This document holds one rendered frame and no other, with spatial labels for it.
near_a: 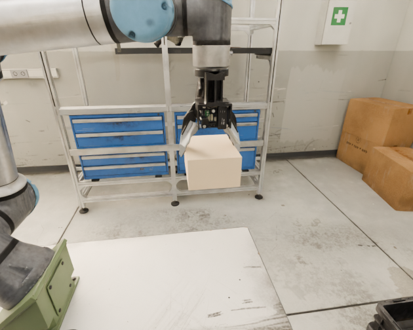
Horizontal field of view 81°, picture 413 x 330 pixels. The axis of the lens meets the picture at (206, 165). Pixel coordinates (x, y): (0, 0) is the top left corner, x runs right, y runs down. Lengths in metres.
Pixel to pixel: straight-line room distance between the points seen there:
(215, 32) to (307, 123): 2.96
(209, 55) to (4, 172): 0.57
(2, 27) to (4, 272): 0.51
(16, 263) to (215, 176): 0.50
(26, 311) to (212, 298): 0.45
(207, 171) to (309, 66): 2.79
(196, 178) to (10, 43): 0.38
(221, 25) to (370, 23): 3.15
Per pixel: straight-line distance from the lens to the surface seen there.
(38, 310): 0.74
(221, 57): 0.51
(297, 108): 3.27
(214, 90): 0.49
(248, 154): 2.24
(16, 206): 0.82
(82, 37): 0.42
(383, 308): 1.06
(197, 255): 0.89
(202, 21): 0.50
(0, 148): 0.75
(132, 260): 0.91
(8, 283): 0.75
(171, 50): 1.97
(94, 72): 2.93
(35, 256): 0.75
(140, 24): 0.36
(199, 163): 0.53
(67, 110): 2.14
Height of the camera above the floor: 1.34
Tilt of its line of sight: 26 degrees down
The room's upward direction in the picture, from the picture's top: straight up
